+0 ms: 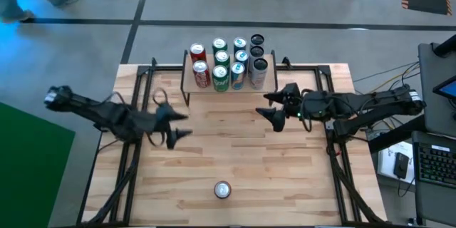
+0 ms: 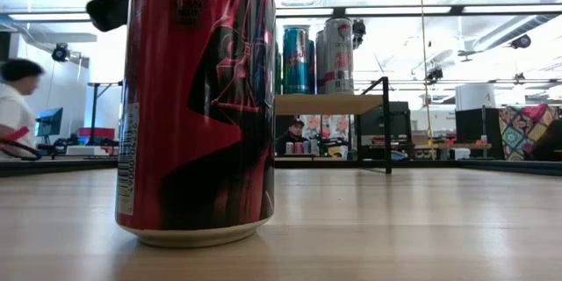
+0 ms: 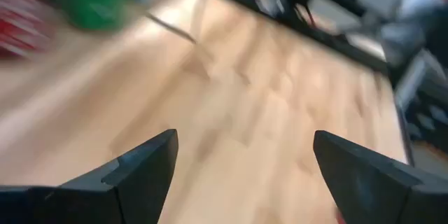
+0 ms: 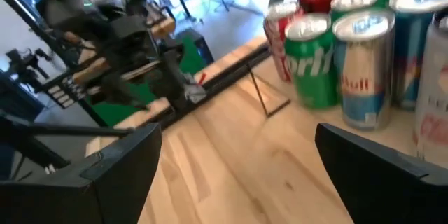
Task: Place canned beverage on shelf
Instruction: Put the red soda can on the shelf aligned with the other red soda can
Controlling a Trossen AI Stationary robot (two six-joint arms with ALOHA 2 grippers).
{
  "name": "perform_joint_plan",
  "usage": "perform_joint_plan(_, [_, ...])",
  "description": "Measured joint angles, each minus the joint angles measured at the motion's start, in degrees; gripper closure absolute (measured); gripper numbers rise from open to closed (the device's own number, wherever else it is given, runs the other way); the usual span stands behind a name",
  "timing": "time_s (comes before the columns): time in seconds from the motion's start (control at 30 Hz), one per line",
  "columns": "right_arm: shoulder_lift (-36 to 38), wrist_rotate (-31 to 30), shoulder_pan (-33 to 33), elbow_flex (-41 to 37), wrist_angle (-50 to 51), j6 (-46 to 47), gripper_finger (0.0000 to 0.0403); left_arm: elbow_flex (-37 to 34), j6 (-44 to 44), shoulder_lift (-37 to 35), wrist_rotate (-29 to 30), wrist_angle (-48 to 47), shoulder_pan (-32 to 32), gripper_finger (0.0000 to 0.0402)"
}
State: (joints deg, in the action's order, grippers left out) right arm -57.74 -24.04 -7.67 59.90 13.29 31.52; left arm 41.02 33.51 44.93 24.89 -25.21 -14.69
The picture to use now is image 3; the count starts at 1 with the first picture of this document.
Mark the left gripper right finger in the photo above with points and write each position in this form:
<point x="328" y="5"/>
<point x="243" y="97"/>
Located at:
<point x="392" y="199"/>

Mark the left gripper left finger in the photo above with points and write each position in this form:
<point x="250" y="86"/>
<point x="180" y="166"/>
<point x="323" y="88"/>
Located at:
<point x="87" y="203"/>

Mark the red white striped can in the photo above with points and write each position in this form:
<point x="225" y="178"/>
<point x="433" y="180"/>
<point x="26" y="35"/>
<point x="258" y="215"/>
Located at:
<point x="17" y="24"/>

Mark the green Sprite can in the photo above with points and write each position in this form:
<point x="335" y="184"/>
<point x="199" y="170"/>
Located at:
<point x="84" y="0"/>

